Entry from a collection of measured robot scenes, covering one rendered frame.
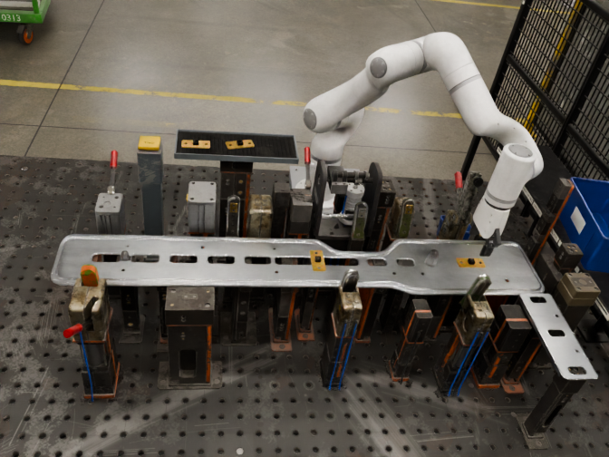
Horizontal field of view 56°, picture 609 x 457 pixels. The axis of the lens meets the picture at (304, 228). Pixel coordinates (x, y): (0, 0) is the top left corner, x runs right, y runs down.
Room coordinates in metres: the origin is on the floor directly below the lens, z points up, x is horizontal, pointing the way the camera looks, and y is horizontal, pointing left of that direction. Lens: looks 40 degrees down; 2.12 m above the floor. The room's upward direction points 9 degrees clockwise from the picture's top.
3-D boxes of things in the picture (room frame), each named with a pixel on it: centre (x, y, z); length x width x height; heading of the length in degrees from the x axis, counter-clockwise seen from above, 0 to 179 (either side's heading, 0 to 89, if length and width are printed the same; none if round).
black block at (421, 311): (1.09, -0.35, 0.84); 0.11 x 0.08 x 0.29; 12
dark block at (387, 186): (1.46, -0.23, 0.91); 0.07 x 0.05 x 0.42; 12
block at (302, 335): (1.22, -0.05, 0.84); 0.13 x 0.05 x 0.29; 12
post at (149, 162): (1.43, 0.50, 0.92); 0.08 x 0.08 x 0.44; 12
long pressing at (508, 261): (1.19, -0.03, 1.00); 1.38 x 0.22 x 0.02; 102
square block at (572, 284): (1.23, -0.80, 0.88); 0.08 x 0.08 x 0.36; 12
